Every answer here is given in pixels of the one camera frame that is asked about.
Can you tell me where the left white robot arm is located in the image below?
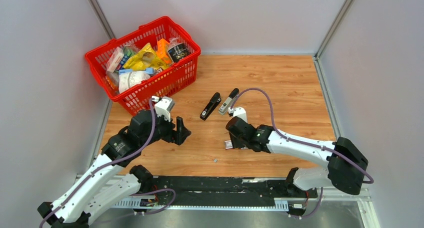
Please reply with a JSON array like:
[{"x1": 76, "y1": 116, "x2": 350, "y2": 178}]
[{"x1": 37, "y1": 109, "x2": 191, "y2": 227}]

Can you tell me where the black and grey stapler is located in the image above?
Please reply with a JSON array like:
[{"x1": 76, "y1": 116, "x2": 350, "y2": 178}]
[{"x1": 218, "y1": 88, "x2": 240, "y2": 115}]

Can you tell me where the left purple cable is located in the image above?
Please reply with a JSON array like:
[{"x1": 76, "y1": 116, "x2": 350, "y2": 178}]
[{"x1": 38, "y1": 98, "x2": 177, "y2": 228}]

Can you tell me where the white round package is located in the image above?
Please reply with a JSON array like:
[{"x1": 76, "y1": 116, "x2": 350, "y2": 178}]
[{"x1": 118, "y1": 71, "x2": 151, "y2": 93}]

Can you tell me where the white pink box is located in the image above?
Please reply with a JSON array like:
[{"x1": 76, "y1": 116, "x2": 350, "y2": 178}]
[{"x1": 106, "y1": 47, "x2": 124, "y2": 73}]

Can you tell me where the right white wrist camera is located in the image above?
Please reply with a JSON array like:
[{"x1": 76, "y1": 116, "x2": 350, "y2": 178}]
[{"x1": 227, "y1": 107, "x2": 248, "y2": 123}]

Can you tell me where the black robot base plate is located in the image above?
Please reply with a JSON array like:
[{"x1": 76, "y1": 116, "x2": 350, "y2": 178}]
[{"x1": 120, "y1": 165, "x2": 319, "y2": 209}]

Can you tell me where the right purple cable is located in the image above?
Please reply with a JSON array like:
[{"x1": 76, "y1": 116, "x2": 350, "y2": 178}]
[{"x1": 229, "y1": 87, "x2": 375, "y2": 219}]

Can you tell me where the red plastic shopping basket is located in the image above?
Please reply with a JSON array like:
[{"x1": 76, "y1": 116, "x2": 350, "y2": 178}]
[{"x1": 85, "y1": 16, "x2": 201, "y2": 115}]

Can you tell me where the purple cable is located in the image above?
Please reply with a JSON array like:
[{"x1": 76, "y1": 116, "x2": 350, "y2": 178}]
[
  {"x1": 229, "y1": 87, "x2": 375, "y2": 219},
  {"x1": 38, "y1": 98, "x2": 177, "y2": 228}
]

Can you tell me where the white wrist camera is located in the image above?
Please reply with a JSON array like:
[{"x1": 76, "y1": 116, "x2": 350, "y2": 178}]
[
  {"x1": 227, "y1": 107, "x2": 248, "y2": 123},
  {"x1": 151, "y1": 96, "x2": 175, "y2": 122}
]

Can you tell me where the white red staple box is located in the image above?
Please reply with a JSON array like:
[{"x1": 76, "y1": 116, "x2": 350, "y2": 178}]
[{"x1": 224, "y1": 140, "x2": 233, "y2": 150}]

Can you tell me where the yellow snack bag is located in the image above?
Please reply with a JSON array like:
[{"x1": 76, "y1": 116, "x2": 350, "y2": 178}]
[{"x1": 123, "y1": 43, "x2": 169, "y2": 71}]

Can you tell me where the orange box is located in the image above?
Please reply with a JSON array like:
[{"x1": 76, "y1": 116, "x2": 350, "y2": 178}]
[{"x1": 156, "y1": 39, "x2": 173, "y2": 65}]

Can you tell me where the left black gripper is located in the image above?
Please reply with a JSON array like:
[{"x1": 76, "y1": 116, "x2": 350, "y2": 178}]
[{"x1": 140, "y1": 110, "x2": 192, "y2": 148}]

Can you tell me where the black labelled package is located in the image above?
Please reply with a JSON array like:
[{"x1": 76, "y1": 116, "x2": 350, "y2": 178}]
[{"x1": 167, "y1": 43, "x2": 191, "y2": 63}]

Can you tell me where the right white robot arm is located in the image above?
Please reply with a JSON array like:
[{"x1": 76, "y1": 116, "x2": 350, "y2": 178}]
[{"x1": 225, "y1": 117, "x2": 371, "y2": 197}]

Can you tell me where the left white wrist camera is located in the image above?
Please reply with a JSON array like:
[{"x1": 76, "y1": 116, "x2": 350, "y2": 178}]
[{"x1": 151, "y1": 96, "x2": 175, "y2": 122}]

